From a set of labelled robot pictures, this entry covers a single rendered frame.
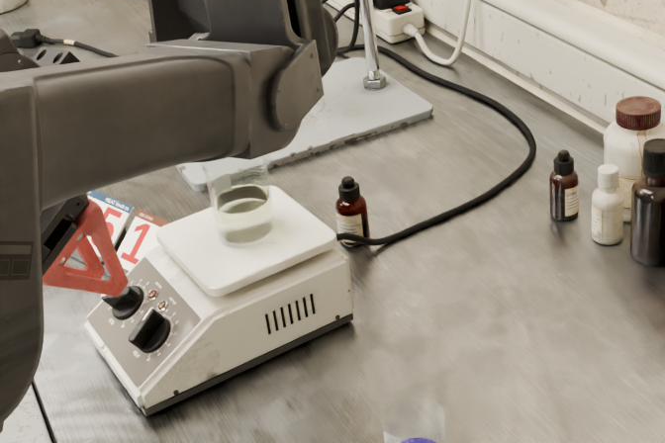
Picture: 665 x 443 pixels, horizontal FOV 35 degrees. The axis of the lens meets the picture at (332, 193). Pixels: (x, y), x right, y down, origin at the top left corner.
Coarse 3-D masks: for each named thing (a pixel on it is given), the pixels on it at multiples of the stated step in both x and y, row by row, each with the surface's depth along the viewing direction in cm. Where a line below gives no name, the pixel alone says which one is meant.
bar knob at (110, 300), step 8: (128, 288) 88; (136, 288) 90; (104, 296) 89; (112, 296) 88; (120, 296) 88; (128, 296) 88; (136, 296) 88; (112, 304) 89; (120, 304) 89; (128, 304) 89; (136, 304) 88; (112, 312) 90; (120, 312) 89; (128, 312) 88
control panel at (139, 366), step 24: (144, 264) 92; (144, 288) 90; (168, 288) 88; (96, 312) 91; (144, 312) 88; (168, 312) 86; (192, 312) 84; (120, 336) 88; (168, 336) 84; (120, 360) 86; (144, 360) 84
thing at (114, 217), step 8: (96, 200) 108; (104, 208) 107; (112, 208) 107; (104, 216) 107; (112, 216) 106; (120, 216) 106; (112, 224) 106; (120, 224) 105; (112, 232) 105; (112, 240) 105
